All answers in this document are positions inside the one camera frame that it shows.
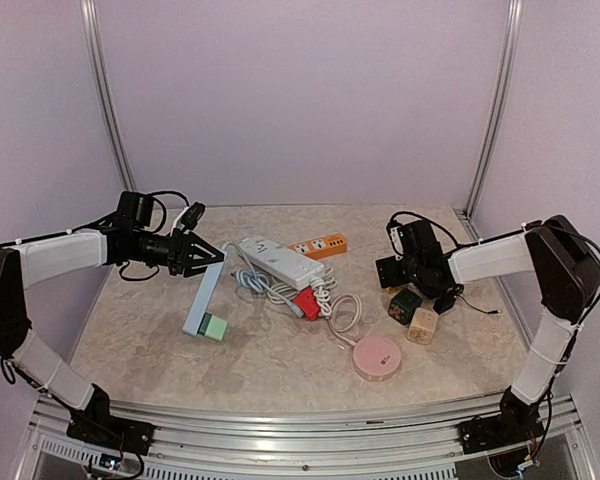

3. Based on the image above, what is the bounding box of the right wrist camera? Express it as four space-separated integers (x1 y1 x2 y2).
387 222 403 259

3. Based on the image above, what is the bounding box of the light blue coiled cable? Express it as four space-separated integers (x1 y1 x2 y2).
219 241 306 319

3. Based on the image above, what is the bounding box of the light blue power strip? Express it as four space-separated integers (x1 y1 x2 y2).
182 263 223 336

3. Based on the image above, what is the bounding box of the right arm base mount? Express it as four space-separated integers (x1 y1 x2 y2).
457 394 544 454

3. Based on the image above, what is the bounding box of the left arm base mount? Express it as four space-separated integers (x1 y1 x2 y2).
66 411 156 455

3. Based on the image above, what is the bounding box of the orange power strip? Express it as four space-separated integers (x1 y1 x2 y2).
289 233 348 260

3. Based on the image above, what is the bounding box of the white coiled cable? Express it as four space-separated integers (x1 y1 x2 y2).
264 267 341 318

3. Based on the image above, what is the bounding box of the red cube socket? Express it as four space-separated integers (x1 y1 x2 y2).
293 287 321 321

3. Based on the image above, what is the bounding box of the beige cube adapter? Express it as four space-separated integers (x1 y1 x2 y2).
406 307 439 345

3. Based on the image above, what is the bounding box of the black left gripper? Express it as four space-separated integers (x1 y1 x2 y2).
132 226 223 276

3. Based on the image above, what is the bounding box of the right aluminium frame post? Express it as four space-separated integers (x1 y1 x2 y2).
463 0 524 222

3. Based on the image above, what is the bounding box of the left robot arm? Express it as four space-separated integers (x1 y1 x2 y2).
0 191 225 445

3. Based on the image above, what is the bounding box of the aluminium frame post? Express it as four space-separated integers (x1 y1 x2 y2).
80 0 136 191
463 0 524 222

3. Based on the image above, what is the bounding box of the dark green cube adapter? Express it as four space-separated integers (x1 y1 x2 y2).
388 289 422 326

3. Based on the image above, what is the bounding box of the aluminium front rail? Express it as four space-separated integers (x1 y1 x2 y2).
14 395 600 479

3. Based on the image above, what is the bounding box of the long white power strip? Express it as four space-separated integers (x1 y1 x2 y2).
238 236 325 290

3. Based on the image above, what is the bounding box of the pink round socket hub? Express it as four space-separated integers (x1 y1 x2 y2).
352 335 402 382

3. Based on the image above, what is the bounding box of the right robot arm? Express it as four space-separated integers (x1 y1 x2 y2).
376 212 600 444

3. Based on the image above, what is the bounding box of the light green plug adapter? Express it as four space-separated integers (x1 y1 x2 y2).
198 312 228 342

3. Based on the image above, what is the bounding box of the pink white hub cable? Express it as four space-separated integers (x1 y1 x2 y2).
326 293 365 351

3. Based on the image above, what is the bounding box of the black charger plug with cable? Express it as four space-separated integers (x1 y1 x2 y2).
433 294 501 315

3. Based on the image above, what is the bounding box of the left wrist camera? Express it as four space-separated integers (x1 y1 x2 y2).
172 202 206 232

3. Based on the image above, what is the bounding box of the left aluminium frame post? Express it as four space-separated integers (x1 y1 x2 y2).
80 0 136 191

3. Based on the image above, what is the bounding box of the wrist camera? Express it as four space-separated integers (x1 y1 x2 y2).
172 202 206 232
387 222 403 259

